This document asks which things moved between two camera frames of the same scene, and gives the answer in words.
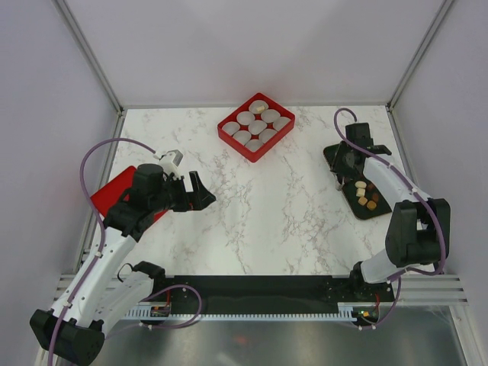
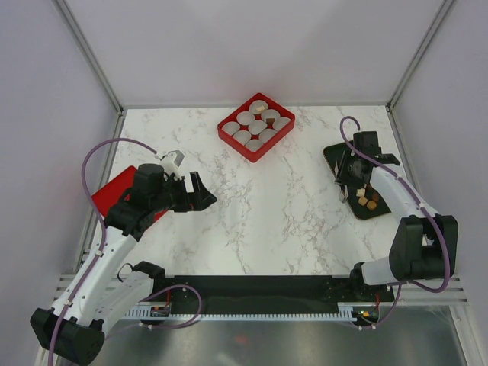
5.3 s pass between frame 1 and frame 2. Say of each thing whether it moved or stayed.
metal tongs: moved
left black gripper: stayed
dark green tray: stayed
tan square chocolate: stayed
